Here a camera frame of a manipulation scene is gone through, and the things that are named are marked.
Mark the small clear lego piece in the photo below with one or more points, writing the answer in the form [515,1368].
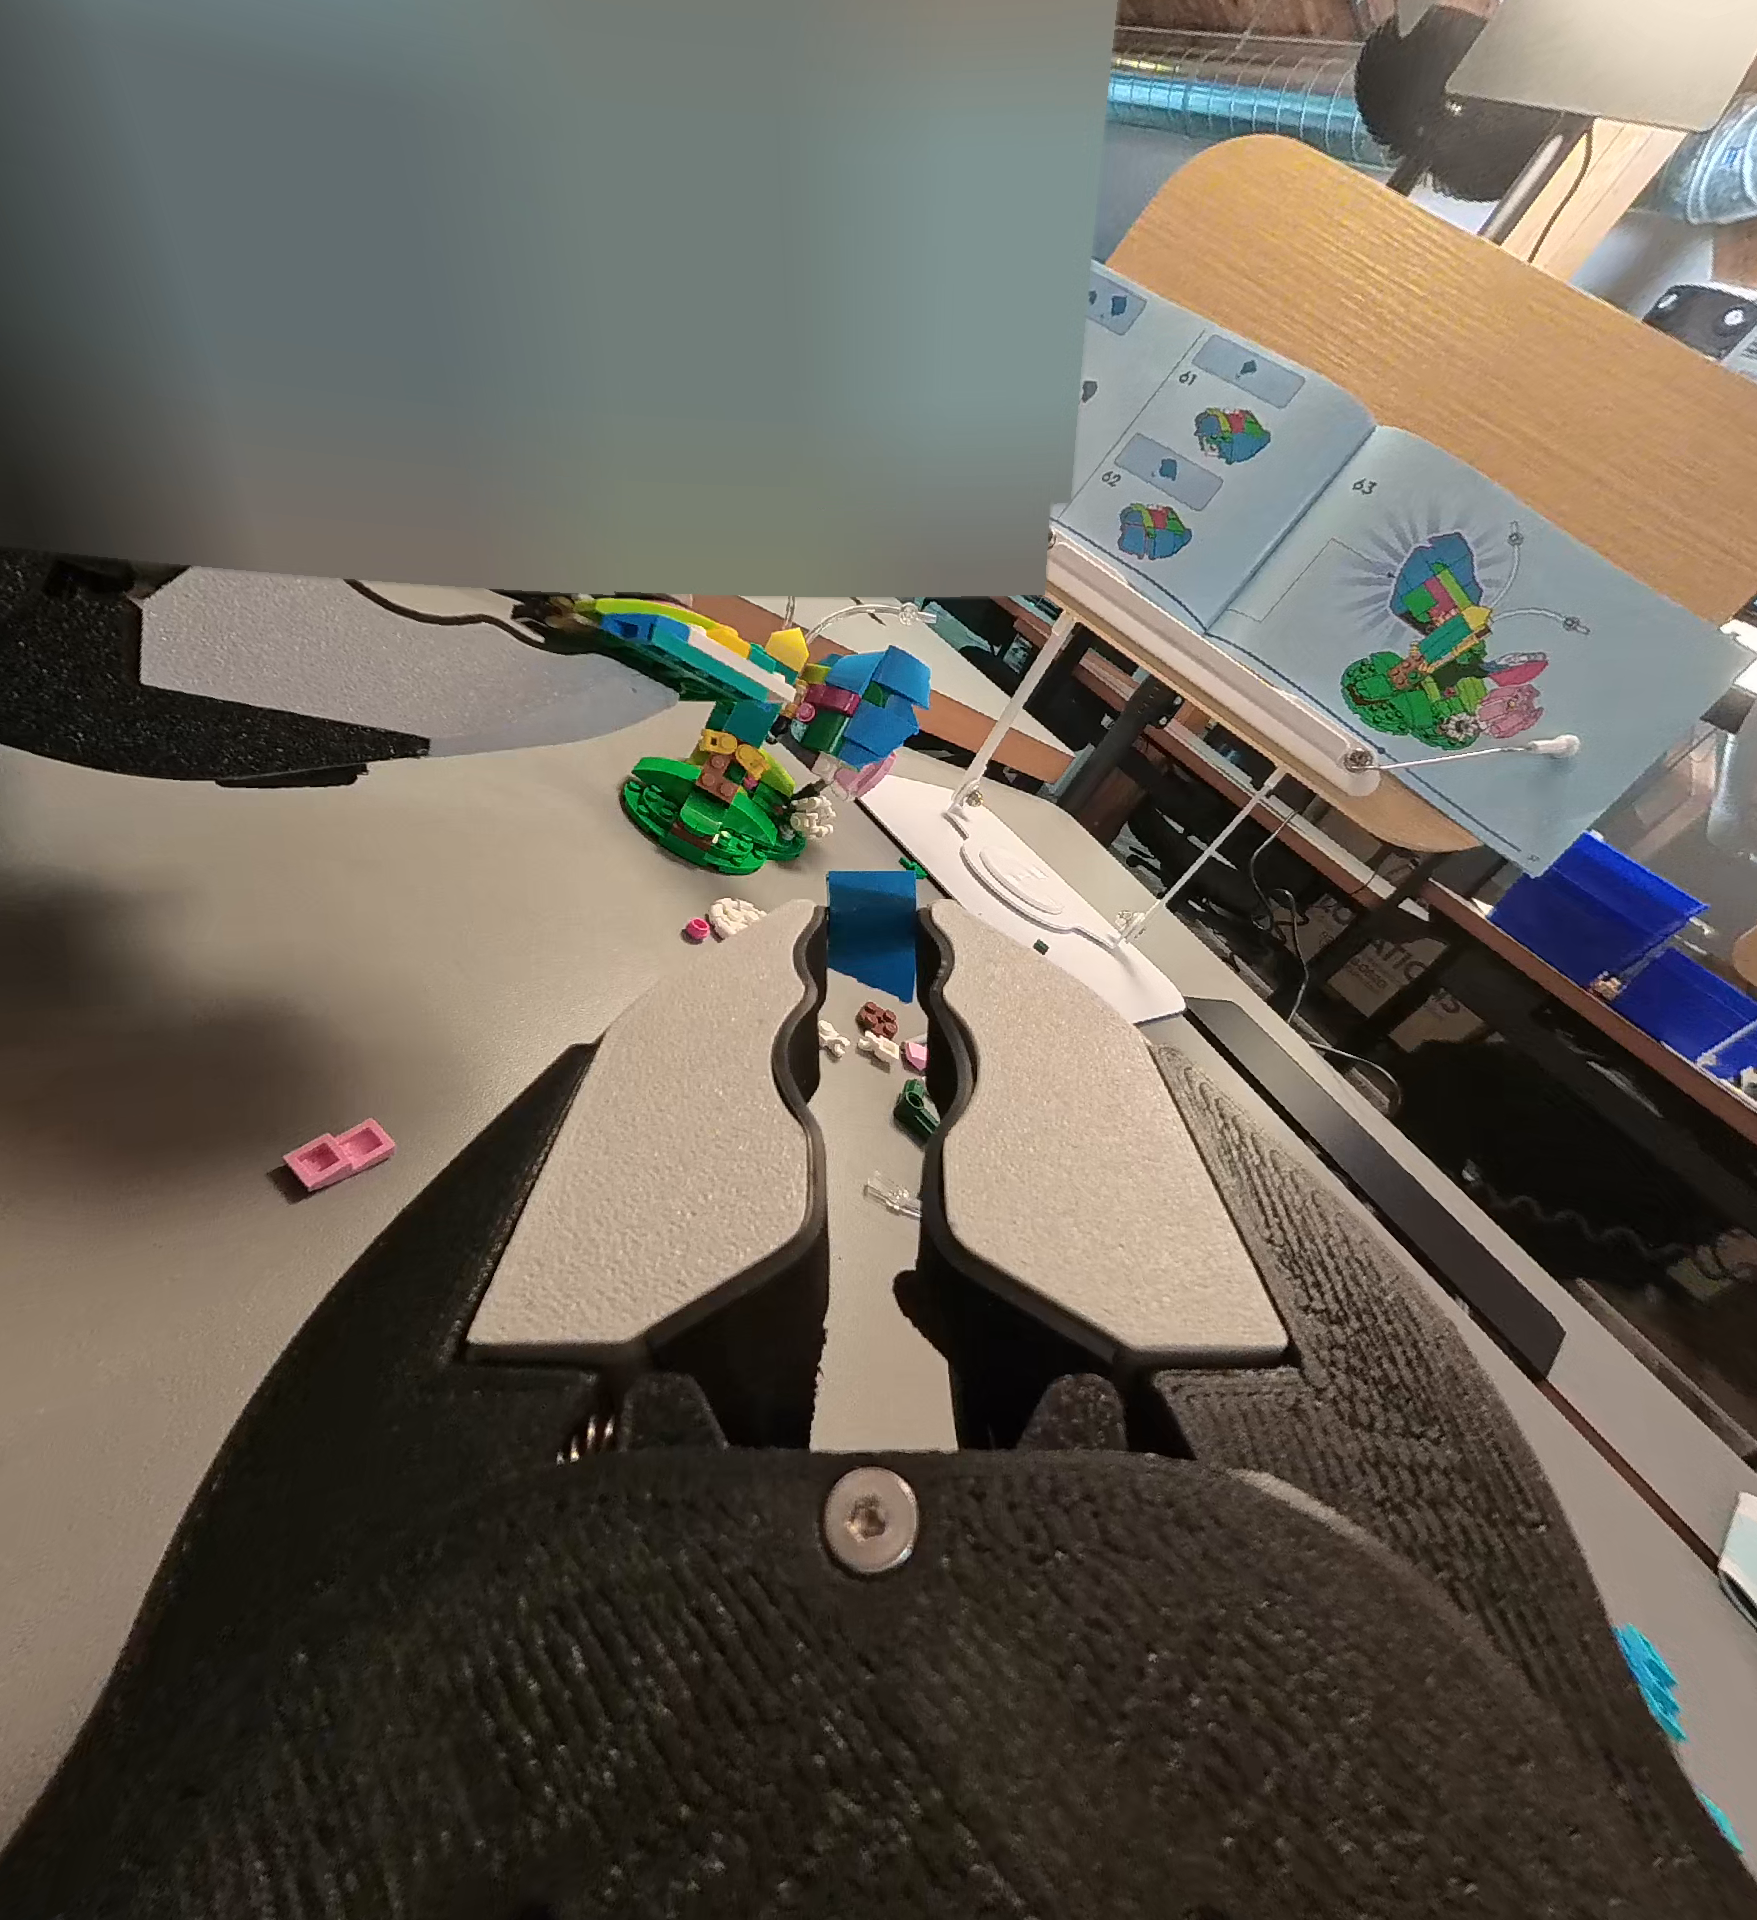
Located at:
[895,1193]

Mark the black equipment case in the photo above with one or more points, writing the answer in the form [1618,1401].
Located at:
[1388,960]

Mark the scattered small lego pieces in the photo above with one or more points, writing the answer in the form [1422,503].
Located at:
[878,1024]

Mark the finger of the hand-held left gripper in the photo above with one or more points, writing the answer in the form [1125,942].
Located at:
[368,667]

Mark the metal air duct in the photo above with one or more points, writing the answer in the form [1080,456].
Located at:
[1240,97]

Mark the blue lego wedge piece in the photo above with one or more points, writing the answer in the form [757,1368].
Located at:
[870,937]

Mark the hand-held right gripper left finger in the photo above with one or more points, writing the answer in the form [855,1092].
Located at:
[669,1155]

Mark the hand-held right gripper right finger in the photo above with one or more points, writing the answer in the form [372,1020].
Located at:
[1104,1169]

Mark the pile of loose lego pieces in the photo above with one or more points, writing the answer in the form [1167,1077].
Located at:
[1651,1672]

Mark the open lego instruction booklet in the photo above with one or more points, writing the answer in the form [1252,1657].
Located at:
[1267,494]

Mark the pink lego brick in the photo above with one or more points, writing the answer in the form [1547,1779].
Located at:
[338,1155]

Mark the wooden book stand board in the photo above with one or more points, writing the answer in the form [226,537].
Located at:
[1493,300]

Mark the metal duct elbow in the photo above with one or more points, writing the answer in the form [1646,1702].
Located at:
[1748,136]

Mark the white book stand base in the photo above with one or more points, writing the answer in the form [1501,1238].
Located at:
[1028,885]

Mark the black desk edge panel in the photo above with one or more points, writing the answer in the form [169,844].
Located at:
[1373,1155]

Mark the colourful lego model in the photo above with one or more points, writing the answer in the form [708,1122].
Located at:
[699,809]

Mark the dark green lego piece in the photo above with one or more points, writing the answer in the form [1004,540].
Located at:
[916,1109]

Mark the blue storage bin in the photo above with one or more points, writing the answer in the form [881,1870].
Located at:
[1711,1004]
[1599,892]

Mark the wooden side desk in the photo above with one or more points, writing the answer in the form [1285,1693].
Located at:
[1507,942]

